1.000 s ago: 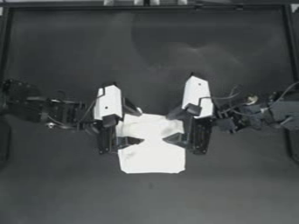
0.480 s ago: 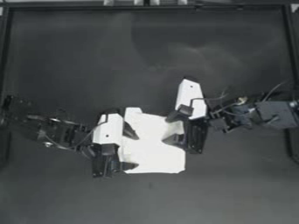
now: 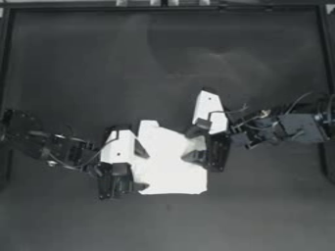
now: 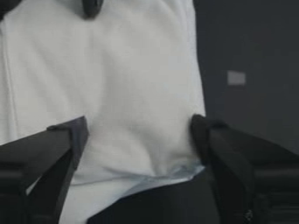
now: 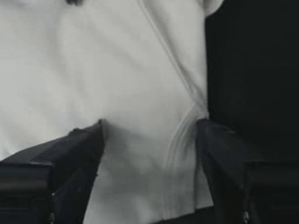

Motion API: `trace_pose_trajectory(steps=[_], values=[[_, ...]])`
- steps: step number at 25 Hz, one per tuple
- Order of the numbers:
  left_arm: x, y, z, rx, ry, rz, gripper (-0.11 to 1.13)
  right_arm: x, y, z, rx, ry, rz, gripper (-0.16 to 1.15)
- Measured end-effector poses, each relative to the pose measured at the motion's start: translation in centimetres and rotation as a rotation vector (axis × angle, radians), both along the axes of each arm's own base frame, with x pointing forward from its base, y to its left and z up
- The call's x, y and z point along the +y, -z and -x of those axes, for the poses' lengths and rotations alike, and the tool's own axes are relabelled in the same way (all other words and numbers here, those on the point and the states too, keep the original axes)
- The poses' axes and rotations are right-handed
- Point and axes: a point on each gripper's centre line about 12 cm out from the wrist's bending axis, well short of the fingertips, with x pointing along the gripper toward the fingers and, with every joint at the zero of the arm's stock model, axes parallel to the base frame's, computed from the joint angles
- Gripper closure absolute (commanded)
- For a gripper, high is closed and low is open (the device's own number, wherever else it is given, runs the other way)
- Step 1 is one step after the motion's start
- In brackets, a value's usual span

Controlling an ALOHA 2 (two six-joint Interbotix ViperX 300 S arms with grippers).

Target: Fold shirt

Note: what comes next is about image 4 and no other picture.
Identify white t-shirt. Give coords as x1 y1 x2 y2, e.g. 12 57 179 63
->
0 0 208 224

